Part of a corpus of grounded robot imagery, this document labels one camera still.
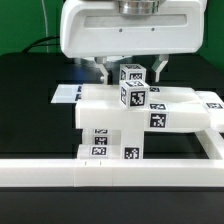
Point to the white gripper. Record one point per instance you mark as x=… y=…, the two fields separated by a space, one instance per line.
x=103 y=28

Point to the white fiducial marker plate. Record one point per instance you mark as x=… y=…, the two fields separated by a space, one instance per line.
x=67 y=93

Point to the white chair back frame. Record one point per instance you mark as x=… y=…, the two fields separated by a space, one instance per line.
x=168 y=109

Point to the white U-shaped fence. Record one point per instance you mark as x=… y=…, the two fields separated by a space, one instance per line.
x=207 y=172

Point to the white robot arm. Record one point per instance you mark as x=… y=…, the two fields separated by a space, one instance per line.
x=104 y=28

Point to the white tagged cube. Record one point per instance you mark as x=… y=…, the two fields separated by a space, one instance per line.
x=132 y=72
x=133 y=93

